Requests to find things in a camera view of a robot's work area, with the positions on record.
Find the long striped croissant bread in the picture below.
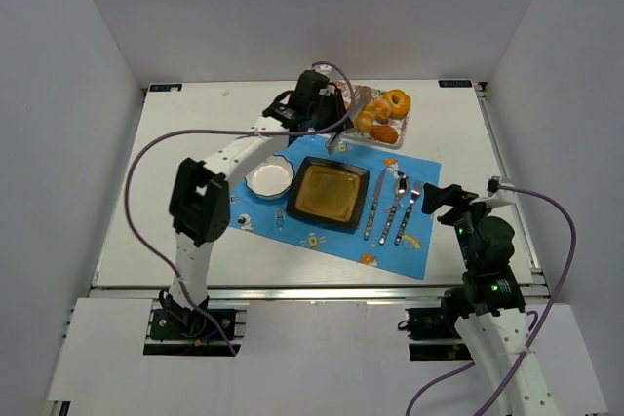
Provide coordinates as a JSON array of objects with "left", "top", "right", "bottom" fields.
[{"left": 354, "top": 110, "right": 375, "bottom": 133}]

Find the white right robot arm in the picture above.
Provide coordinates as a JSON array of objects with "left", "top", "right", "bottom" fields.
[{"left": 422, "top": 183, "right": 561, "bottom": 415}]

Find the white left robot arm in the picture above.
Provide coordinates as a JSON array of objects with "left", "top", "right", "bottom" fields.
[{"left": 169, "top": 70, "right": 348, "bottom": 310}]

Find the dark brown bread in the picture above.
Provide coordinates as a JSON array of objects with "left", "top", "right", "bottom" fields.
[{"left": 369, "top": 125, "right": 399, "bottom": 144}]

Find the small orange bun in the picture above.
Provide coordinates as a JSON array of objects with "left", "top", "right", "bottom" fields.
[{"left": 365, "top": 98, "right": 392, "bottom": 122}]

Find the floral serving tray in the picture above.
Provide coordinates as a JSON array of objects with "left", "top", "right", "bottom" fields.
[{"left": 336, "top": 81, "right": 410, "bottom": 148}]

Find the white scalloped bowl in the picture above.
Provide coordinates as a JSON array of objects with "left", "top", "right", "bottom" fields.
[{"left": 245, "top": 155, "right": 294, "bottom": 200}]

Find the black square plate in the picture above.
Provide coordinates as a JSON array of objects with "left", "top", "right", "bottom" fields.
[{"left": 286, "top": 156, "right": 370, "bottom": 230}]

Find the right blue corner label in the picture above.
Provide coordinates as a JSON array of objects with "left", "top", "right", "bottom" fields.
[{"left": 438, "top": 79, "right": 473, "bottom": 89}]

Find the blue corner label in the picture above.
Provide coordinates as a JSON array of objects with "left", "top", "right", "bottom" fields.
[
  {"left": 148, "top": 84, "right": 182, "bottom": 93},
  {"left": 438, "top": 79, "right": 473, "bottom": 89}
]

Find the left blue corner label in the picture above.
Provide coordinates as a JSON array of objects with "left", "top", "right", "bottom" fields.
[{"left": 148, "top": 84, "right": 182, "bottom": 93}]

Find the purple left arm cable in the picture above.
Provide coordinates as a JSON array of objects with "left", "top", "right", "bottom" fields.
[{"left": 124, "top": 61, "right": 357, "bottom": 357}]

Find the fork patterned handle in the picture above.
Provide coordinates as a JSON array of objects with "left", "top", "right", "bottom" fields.
[{"left": 394, "top": 180, "right": 423, "bottom": 246}]

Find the spoon patterned handle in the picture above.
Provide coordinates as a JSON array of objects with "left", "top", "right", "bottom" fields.
[{"left": 378, "top": 173, "right": 410, "bottom": 246}]

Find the table knife patterned handle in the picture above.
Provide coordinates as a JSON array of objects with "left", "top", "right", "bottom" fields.
[{"left": 362, "top": 168, "right": 387, "bottom": 242}]

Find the aluminium table frame rail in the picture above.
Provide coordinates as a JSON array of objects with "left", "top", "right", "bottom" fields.
[{"left": 87, "top": 80, "right": 555, "bottom": 303}]

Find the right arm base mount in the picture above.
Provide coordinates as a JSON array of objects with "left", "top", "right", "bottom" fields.
[{"left": 397, "top": 287, "right": 474, "bottom": 362}]

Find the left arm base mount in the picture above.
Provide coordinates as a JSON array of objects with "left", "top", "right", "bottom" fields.
[{"left": 143, "top": 289, "right": 246, "bottom": 358}]

